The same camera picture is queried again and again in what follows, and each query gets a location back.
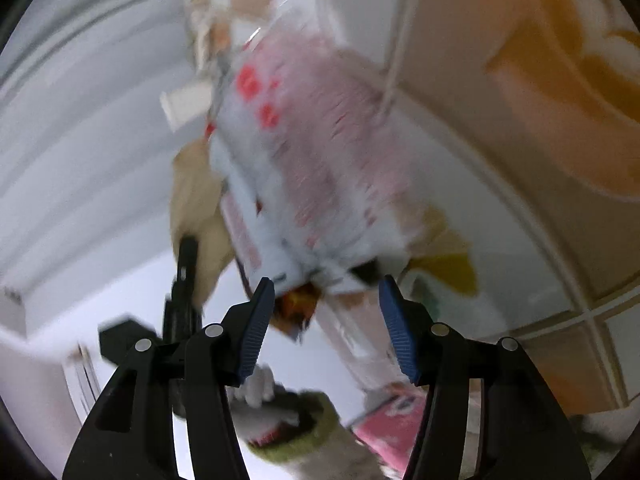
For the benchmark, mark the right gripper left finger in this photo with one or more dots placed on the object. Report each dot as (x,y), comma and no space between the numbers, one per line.
(128,433)

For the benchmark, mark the white paper cup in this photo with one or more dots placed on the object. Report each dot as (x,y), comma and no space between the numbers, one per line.
(184,104)

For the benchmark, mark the clear plastic bag red print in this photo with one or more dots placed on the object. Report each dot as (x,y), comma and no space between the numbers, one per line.
(315,172)

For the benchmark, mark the pink paper box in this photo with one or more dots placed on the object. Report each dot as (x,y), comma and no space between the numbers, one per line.
(389,430)

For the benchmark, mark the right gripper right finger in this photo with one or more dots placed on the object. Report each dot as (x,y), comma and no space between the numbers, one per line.
(487,405)

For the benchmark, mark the brown paper napkin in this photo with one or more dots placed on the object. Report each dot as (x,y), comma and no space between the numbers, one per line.
(194,210)

